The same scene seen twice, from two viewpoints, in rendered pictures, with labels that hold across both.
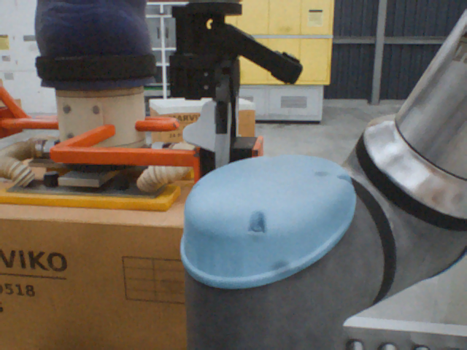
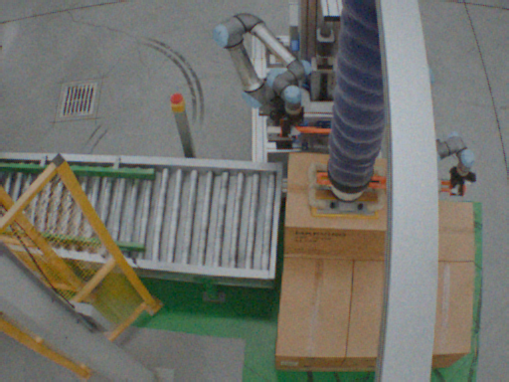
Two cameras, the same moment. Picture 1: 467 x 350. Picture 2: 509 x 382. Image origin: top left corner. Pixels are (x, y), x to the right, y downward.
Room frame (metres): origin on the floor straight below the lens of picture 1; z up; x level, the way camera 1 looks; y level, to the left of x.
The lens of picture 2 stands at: (2.27, -0.16, 4.22)
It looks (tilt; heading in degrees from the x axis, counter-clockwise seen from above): 66 degrees down; 181
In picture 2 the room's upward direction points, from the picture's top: 6 degrees counter-clockwise
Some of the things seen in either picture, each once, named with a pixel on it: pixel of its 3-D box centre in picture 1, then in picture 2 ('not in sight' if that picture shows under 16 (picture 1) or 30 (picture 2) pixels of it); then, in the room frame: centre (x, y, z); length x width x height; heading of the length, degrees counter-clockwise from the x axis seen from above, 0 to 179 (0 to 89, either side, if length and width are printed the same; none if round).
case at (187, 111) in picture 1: (201, 131); not in sight; (2.86, 0.21, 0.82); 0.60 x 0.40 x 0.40; 108
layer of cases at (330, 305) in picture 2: not in sight; (381, 286); (1.21, 0.52, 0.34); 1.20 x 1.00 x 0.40; 81
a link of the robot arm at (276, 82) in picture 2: not in sight; (281, 82); (0.49, -0.02, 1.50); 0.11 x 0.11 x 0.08; 35
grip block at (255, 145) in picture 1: (230, 159); (288, 128); (0.59, 0.00, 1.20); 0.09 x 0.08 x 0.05; 172
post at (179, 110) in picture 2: not in sight; (187, 142); (0.23, -0.58, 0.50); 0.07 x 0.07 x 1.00; 81
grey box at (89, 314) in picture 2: not in sight; (81, 314); (1.61, -0.96, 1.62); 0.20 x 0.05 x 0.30; 81
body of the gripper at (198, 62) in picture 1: (208, 53); (294, 114); (0.59, 0.03, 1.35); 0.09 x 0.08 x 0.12; 82
